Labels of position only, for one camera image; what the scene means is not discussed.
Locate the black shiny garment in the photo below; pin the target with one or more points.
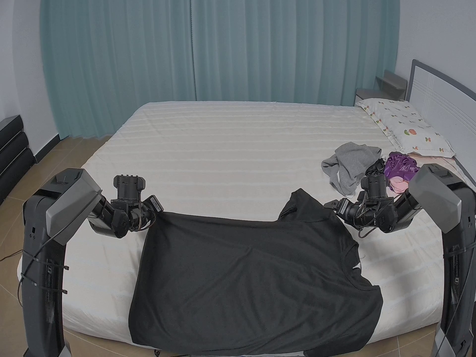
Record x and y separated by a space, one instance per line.
375 167

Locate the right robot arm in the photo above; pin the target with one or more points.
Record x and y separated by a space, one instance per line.
435 195

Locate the black chest of drawers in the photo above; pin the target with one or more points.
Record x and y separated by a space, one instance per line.
15 154

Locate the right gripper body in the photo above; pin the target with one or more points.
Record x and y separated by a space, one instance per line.
346 212

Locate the grey bedside table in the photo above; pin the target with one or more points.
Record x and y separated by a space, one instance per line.
390 84

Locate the white printed pillow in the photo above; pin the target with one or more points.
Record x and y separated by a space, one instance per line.
409 125

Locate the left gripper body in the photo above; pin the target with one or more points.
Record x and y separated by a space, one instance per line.
148 216

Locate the pink garment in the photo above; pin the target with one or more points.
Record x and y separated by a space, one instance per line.
398 186

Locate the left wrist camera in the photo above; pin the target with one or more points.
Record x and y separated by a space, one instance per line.
129 187

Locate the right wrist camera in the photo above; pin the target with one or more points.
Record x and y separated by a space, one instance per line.
375 186

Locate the blue-green curtain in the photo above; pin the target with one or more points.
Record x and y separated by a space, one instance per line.
290 39
119 50

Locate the black T-shirt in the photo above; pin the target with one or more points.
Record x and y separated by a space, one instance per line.
241 273

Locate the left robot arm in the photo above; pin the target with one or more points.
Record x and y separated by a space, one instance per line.
70 199

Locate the purple garment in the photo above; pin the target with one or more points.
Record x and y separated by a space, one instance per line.
401 166

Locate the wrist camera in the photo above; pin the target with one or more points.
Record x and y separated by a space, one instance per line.
129 187
375 186

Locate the grey garment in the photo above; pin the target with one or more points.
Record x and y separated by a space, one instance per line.
353 162

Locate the bed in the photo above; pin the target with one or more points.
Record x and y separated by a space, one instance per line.
223 154

